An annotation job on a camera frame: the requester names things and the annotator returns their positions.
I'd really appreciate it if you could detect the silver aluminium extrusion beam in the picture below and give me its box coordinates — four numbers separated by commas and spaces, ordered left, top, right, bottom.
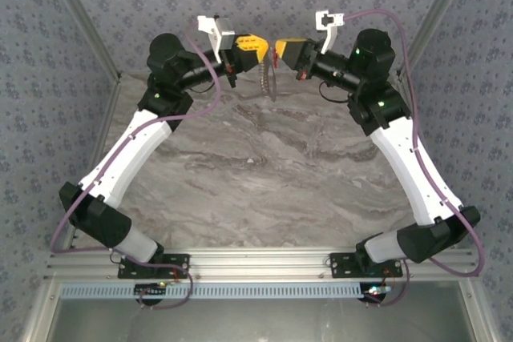
45, 247, 481, 282

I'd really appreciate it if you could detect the small black controller board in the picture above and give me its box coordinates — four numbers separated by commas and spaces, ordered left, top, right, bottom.
134, 282, 168, 306
359, 282, 393, 307

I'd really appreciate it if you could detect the grey metal panel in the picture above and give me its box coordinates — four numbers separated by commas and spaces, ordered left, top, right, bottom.
51, 282, 478, 342

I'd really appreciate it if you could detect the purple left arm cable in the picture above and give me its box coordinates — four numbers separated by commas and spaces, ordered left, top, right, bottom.
50, 21, 223, 311

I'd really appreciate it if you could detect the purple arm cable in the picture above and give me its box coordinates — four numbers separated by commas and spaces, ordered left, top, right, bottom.
50, 21, 223, 311
344, 9, 486, 307

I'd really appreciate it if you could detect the thin black left gripper wire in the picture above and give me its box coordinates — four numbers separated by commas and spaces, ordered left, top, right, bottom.
191, 76, 220, 95

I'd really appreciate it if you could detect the thin black gripper wire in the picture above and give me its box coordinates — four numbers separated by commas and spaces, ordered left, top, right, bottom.
318, 79, 351, 104
191, 76, 220, 95

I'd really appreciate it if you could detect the thin black right gripper wire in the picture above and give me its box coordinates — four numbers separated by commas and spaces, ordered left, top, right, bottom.
318, 79, 351, 104

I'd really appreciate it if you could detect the silver aluminium corner post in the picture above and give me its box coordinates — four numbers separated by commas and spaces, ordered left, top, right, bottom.
395, 0, 479, 81
39, 0, 123, 81

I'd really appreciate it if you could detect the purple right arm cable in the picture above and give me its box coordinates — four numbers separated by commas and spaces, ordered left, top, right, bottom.
344, 9, 486, 307

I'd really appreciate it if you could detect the pale slotted cable duct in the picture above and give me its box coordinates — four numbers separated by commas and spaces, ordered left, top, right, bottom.
59, 282, 362, 300

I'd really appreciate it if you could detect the silver aluminium frame bar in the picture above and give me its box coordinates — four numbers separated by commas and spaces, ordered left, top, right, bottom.
458, 280, 496, 342
19, 280, 61, 342

